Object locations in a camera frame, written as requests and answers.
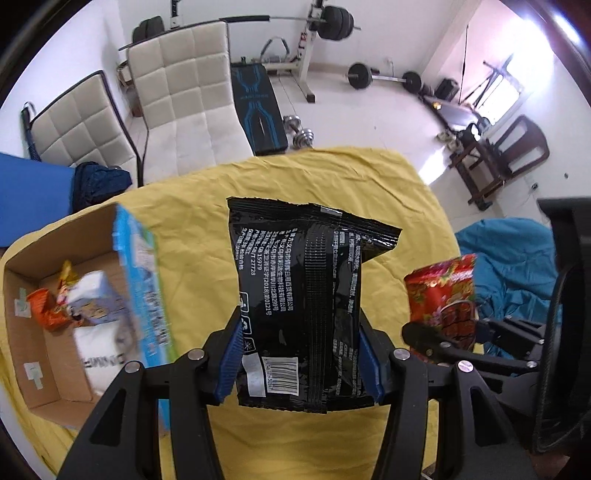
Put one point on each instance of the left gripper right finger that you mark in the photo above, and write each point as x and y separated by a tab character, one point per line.
475	439

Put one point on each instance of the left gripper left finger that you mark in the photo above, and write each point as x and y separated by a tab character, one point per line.
119	440

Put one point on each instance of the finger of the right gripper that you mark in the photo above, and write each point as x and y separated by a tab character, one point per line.
429	342
519	331

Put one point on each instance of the red snack bag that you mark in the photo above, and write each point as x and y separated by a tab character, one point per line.
442	296

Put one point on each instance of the white soft pouch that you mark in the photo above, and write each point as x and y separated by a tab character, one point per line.
103	350

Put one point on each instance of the light blue tissue pack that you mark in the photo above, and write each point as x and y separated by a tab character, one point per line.
94	300

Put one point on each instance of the black snack bag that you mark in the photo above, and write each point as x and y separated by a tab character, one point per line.
306	343

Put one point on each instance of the orange snack bag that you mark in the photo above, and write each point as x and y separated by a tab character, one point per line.
46	311

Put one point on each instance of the yellow snack bag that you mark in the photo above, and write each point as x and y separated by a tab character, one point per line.
67	279

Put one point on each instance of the teal blanket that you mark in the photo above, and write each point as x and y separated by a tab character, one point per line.
515	270

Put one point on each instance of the cardboard box blue print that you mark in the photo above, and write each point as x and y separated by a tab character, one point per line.
48	370

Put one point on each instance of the yellow tablecloth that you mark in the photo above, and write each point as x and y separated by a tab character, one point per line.
188	216

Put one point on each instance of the dark wooden chair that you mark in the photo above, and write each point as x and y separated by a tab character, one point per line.
520	149

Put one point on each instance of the dark blue cloth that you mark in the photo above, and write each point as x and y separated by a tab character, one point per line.
93	184

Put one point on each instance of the black treadmill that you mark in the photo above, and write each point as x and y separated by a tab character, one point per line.
456	119

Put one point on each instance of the chrome dumbbell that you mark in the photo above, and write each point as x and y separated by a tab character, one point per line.
301	138

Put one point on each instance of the blue mat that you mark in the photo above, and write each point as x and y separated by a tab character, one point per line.
32	195

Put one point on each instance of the black blue weight bench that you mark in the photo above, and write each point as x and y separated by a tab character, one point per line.
257	108

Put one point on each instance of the floor barbell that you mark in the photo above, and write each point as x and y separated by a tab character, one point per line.
361	76

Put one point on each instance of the white padded chair far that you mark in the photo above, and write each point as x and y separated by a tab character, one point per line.
82	125

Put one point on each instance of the white padded chair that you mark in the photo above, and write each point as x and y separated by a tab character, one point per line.
82	125
183	82

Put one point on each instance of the white barbell rack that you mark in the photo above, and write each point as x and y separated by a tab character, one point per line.
298	65

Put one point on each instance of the white padded chair near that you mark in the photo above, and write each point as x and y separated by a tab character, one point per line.
183	82

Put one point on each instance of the rack barbell with plates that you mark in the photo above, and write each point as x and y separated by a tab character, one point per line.
331	23

